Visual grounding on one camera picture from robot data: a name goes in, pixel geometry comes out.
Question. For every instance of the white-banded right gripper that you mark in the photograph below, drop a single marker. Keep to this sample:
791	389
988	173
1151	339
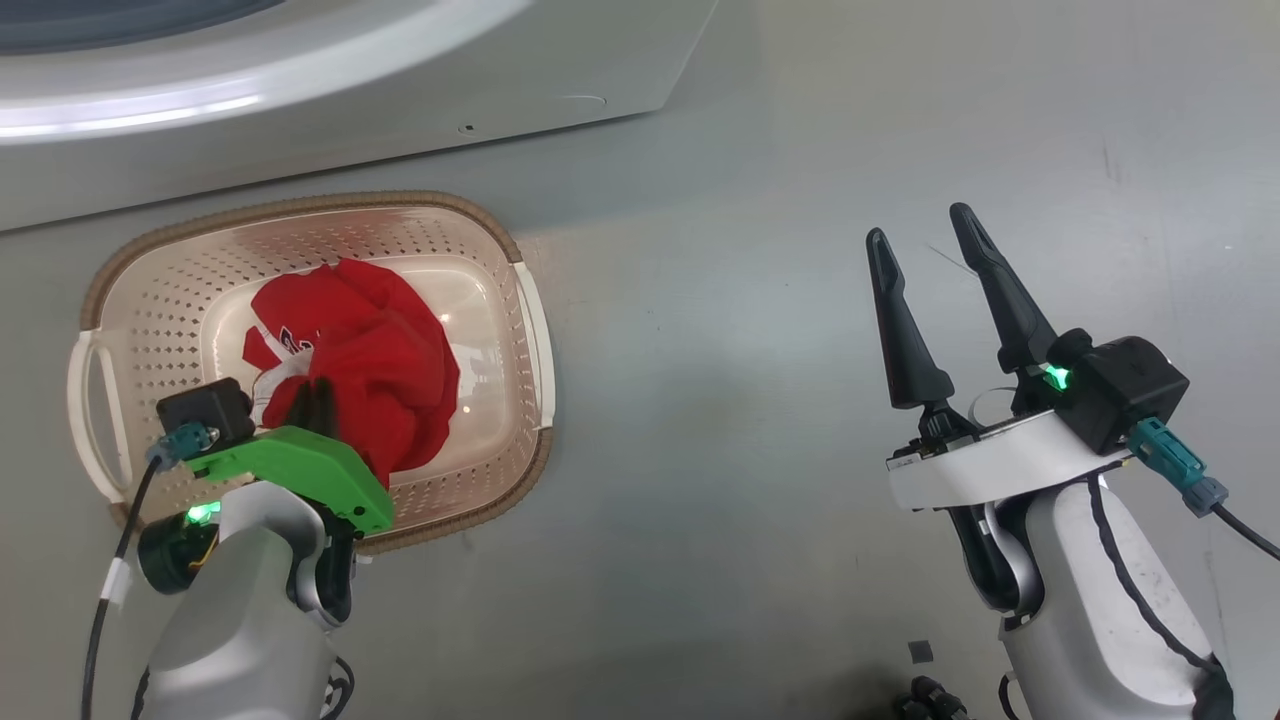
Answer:
1000	465

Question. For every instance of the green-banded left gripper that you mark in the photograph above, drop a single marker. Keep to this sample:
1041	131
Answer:
300	465

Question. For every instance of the red and white jersey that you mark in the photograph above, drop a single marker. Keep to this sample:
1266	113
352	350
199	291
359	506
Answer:
380	350

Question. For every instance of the beige perforated laundry basket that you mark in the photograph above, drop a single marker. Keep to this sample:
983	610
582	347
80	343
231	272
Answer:
150	300

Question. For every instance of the white front-load washing machine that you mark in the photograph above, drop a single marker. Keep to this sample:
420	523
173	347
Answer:
300	150

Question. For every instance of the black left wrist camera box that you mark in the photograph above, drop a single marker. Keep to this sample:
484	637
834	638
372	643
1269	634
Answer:
205	410

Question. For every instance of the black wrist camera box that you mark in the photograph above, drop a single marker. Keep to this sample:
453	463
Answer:
205	410
1125	390

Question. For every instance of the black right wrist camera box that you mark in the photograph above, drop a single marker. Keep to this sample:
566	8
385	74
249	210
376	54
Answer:
1125	390

